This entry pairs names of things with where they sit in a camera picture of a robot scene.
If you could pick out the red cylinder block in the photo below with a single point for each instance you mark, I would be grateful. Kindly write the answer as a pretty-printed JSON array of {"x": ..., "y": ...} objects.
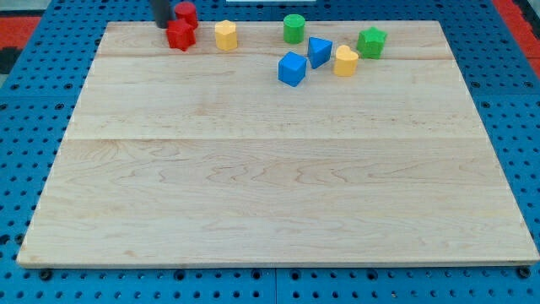
[{"x": 188, "y": 11}]

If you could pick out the yellow hexagon block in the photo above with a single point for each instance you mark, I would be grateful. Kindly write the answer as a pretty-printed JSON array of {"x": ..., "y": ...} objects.
[{"x": 226, "y": 35}]

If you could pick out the green cylinder block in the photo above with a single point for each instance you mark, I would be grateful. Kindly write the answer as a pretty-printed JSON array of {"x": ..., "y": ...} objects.
[{"x": 293, "y": 28}]

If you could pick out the yellow heart block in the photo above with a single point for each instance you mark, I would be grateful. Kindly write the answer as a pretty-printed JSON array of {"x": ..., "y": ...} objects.
[{"x": 346, "y": 61}]

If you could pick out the blue triangle block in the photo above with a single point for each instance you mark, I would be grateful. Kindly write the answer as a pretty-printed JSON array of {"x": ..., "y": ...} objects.
[{"x": 319, "y": 51}]

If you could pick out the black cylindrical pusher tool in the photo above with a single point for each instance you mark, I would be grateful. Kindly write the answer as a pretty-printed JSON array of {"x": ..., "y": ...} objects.
[{"x": 161, "y": 12}]

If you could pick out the light wooden board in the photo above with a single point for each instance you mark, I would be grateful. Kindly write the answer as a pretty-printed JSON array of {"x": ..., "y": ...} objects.
[{"x": 204, "y": 159}]

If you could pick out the green star block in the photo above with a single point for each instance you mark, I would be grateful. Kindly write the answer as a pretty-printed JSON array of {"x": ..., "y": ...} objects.
[{"x": 371, "y": 42}]

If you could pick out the red star block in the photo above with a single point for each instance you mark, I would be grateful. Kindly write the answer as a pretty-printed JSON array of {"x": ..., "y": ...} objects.
[{"x": 180, "y": 34}]

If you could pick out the blue cube block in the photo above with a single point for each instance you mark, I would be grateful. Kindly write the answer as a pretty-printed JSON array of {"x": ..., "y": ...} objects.
[{"x": 291, "y": 68}]

